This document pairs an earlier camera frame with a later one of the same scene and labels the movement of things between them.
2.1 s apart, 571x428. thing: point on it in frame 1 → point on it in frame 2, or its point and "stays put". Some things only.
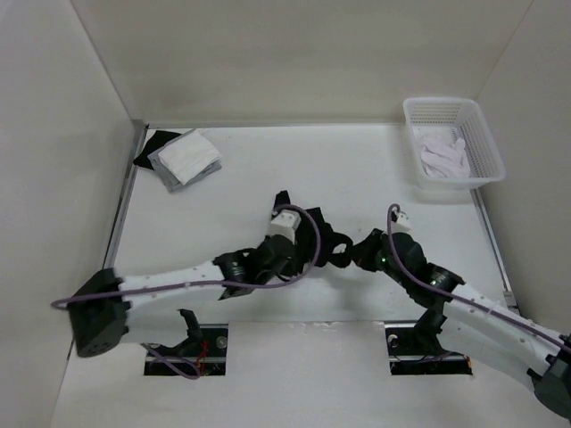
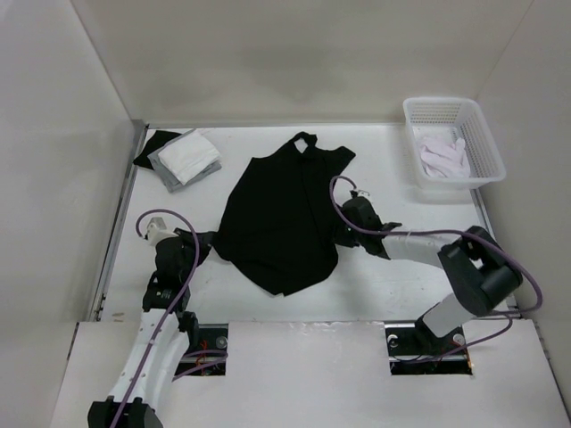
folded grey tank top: (169, 180) stays put
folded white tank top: (190, 156) stays put
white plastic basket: (453, 146) stays put
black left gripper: (292, 259) → (186, 237)
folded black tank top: (158, 140) stays put
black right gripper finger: (365, 252) → (347, 236)
